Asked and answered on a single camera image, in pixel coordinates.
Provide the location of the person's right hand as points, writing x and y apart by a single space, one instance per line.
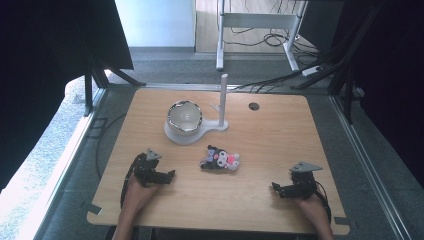
310 205

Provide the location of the aluminium floor rail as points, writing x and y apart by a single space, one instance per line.
366 166

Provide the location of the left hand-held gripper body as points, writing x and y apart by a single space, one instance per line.
145 168

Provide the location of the black and pink plush toy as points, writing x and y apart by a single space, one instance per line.
220 159

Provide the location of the white bowl with dark rim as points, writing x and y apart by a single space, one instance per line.
184 117

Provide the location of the black metal stand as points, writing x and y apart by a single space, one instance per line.
343 76
96 78

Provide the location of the black curtain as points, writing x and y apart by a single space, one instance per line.
43 66
390 83

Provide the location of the white power strip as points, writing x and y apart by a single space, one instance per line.
312 70

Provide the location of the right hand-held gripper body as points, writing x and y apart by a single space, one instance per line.
305 181

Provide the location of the white stand with pole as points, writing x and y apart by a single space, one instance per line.
221 110

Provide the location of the person's left hand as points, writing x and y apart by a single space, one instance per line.
141 193

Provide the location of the round dark table grommet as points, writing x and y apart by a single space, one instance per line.
254 106

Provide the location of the white metal desk frame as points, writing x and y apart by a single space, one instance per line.
256 20

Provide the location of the grey tape piece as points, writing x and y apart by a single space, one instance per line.
94 209
342 220

